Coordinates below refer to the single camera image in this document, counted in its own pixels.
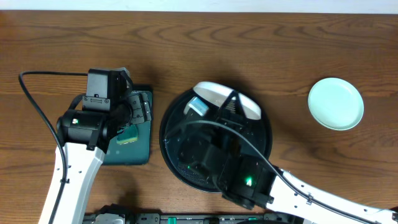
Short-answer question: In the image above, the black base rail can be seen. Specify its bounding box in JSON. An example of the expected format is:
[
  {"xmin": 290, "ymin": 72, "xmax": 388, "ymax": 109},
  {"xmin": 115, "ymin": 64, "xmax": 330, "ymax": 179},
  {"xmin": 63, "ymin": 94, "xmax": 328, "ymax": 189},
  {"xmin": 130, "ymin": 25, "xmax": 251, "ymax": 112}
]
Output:
[{"xmin": 83, "ymin": 213, "xmax": 310, "ymax": 224}]

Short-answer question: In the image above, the light green plate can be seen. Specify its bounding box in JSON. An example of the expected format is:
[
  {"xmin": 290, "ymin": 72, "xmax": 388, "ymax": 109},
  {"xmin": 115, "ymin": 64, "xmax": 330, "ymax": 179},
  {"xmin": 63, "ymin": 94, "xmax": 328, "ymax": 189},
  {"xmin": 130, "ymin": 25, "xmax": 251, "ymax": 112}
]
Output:
[{"xmin": 307, "ymin": 78, "xmax": 364, "ymax": 131}]

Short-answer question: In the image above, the round black tray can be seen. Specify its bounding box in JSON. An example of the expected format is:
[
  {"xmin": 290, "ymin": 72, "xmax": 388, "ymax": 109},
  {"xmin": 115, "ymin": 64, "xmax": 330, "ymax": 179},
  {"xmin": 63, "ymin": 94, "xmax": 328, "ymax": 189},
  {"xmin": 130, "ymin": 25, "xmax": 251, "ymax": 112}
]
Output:
[{"xmin": 159, "ymin": 90, "xmax": 272, "ymax": 192}]

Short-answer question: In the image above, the black rectangular water tray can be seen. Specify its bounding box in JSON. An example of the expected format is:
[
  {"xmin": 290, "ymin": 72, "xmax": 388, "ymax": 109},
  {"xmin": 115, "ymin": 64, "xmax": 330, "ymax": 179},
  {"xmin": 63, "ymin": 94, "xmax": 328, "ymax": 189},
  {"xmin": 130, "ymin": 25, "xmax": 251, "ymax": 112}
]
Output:
[{"xmin": 103, "ymin": 85, "xmax": 153, "ymax": 166}]

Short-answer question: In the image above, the green yellow sponge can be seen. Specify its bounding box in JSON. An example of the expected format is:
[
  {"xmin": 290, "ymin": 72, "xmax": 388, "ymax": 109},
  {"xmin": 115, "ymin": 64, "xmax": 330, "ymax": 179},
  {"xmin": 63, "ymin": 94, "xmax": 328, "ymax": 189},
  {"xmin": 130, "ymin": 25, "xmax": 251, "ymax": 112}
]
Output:
[{"xmin": 116, "ymin": 125, "xmax": 139, "ymax": 145}]

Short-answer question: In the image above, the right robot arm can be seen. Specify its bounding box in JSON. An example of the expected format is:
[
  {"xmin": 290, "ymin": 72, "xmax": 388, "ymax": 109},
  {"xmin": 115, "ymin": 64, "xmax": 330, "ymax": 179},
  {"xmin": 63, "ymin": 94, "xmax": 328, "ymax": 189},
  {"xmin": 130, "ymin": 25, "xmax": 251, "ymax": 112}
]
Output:
[{"xmin": 168, "ymin": 91, "xmax": 397, "ymax": 223}]

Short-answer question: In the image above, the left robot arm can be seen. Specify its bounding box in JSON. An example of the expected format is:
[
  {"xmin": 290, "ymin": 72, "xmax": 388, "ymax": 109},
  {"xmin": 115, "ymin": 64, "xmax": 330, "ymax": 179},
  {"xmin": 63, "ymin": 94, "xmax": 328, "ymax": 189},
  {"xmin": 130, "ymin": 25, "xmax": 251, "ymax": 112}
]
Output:
[{"xmin": 39, "ymin": 91, "xmax": 153, "ymax": 223}]

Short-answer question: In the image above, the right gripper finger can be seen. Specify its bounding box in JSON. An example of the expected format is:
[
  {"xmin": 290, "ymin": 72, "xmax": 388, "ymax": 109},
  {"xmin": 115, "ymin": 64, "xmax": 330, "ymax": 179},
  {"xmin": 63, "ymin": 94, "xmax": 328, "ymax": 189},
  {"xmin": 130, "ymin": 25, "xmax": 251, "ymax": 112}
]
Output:
[
  {"xmin": 219, "ymin": 91, "xmax": 238, "ymax": 116},
  {"xmin": 236, "ymin": 93, "xmax": 248, "ymax": 120}
]

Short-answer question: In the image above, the white plate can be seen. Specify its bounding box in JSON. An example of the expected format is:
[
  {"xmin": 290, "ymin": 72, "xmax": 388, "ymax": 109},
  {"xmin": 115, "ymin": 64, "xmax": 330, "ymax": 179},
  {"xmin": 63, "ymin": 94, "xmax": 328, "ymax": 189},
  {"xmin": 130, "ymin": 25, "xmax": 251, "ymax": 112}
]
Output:
[{"xmin": 193, "ymin": 82, "xmax": 262, "ymax": 120}]

